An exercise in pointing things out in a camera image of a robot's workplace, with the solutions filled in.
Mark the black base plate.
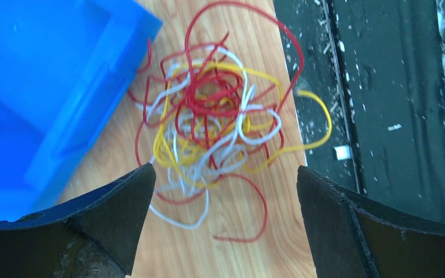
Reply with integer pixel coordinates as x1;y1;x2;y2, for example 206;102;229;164
274;1;445;223

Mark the red cable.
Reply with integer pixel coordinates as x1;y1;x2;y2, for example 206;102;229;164
127;1;305;244

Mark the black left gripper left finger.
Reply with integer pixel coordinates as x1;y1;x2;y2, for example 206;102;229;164
0;163;156;277

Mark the blue plastic compartment bin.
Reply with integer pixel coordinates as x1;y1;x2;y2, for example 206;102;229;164
0;0;162;221

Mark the white cable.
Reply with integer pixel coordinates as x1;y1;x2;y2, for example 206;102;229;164
136;45;283;231

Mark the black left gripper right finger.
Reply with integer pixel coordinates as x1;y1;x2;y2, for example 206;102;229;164
297;166;445;277

